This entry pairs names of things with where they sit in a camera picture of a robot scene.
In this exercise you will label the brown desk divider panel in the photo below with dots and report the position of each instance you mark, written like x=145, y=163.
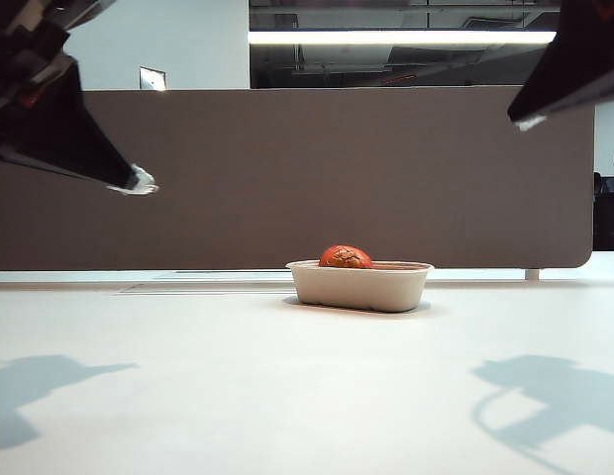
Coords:
x=337, y=178

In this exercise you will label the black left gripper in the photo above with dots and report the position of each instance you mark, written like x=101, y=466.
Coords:
x=20, y=44

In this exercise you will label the orange fruit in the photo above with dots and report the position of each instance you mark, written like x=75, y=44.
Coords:
x=345, y=257

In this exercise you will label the dark background desk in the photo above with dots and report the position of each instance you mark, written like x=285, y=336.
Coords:
x=609, y=222

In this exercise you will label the beige paper lunchbox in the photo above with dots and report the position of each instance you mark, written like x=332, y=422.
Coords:
x=361, y=292

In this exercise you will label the small white wall plate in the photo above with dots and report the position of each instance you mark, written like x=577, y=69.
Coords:
x=152, y=79

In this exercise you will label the long white ceiling light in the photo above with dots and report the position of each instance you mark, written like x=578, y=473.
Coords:
x=401, y=37

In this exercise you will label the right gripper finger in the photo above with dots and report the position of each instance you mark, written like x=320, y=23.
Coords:
x=579, y=54
x=532, y=123

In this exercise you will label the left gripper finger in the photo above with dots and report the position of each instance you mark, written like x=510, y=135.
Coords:
x=138, y=189

